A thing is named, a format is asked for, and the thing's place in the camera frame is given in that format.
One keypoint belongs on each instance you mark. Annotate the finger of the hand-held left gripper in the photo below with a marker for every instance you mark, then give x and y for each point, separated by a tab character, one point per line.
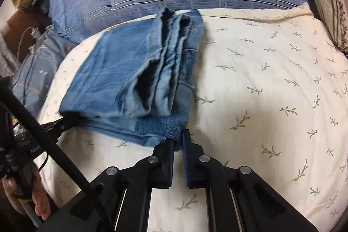
58	127

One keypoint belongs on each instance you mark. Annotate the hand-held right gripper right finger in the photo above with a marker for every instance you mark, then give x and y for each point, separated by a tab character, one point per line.
187	161

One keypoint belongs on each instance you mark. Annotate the person's left hand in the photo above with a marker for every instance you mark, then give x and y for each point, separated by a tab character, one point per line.
40	194

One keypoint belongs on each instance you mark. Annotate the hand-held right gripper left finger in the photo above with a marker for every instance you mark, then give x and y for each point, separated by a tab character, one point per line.
170	164

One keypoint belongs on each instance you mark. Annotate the blue denim pants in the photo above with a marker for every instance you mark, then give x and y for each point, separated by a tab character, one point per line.
114	69

